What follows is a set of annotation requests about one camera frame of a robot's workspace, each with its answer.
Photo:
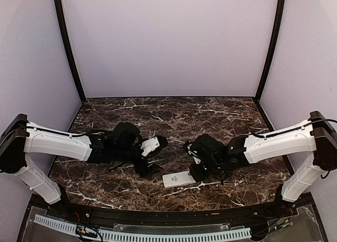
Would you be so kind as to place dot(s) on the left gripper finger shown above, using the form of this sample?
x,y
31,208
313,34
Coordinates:
x,y
160,142
153,169

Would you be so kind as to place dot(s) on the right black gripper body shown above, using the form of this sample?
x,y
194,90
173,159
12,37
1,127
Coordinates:
x,y
212,166

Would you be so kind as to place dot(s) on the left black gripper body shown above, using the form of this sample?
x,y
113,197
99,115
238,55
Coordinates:
x,y
122,154

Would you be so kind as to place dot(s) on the white remote control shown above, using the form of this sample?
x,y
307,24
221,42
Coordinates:
x,y
177,179

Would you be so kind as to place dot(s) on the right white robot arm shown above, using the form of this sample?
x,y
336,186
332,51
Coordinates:
x,y
315,135

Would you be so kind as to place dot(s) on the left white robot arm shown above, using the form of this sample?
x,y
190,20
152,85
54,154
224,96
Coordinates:
x,y
123,144

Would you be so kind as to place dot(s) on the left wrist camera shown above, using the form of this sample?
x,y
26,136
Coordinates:
x,y
149,146

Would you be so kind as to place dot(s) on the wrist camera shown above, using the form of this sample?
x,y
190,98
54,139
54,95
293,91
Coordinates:
x,y
193,153
149,146

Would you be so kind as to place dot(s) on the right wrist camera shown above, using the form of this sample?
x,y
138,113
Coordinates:
x,y
193,153

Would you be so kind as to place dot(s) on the black curved front rail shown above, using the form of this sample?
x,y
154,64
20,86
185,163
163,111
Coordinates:
x,y
254,215

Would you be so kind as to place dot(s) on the white slotted cable duct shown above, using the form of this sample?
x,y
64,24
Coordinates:
x,y
137,233

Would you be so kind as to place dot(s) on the right black frame post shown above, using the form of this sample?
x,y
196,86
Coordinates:
x,y
271,49

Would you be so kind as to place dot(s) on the black frame post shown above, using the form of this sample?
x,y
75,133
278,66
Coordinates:
x,y
68,49
271,49

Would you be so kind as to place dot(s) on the left black frame post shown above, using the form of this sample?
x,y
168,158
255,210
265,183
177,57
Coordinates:
x,y
68,49

